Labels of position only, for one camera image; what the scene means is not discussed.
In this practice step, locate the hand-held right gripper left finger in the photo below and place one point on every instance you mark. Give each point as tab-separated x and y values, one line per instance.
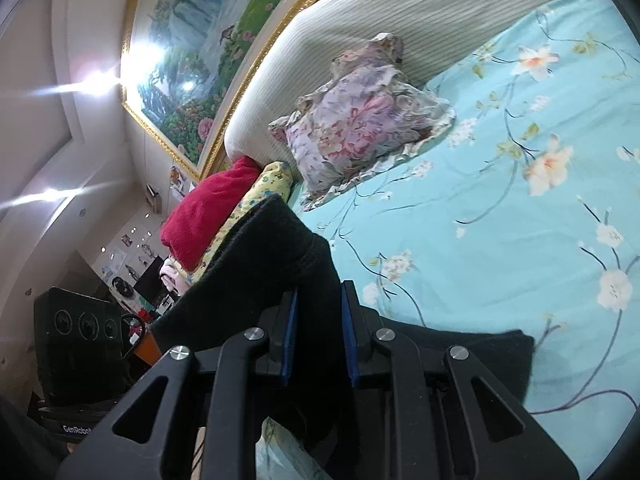
289	345

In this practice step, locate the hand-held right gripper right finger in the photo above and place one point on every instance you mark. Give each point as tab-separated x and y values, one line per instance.
350	340

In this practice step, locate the black pants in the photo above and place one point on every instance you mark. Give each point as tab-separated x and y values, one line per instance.
280	250

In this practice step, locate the orange wooden furniture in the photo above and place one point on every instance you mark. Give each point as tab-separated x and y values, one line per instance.
146	351

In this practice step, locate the pink white cloth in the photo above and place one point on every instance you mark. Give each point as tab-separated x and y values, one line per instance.
171	275

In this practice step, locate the red plush pillow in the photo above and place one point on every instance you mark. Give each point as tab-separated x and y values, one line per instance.
205	210

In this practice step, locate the yellow printed pillow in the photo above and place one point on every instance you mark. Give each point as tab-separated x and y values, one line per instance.
275	177

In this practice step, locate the light blue floral bed sheet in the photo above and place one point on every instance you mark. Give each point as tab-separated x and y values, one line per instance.
500	240

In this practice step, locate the purple floral ruffled pillow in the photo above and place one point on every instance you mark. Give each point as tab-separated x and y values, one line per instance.
360	125

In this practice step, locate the grey floral ruffled pillow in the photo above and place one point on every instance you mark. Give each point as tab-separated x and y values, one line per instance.
372	50

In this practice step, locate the gold framed landscape painting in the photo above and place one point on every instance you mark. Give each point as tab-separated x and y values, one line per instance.
200	35

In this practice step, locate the white ribbed headboard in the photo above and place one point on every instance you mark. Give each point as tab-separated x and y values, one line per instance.
400	5

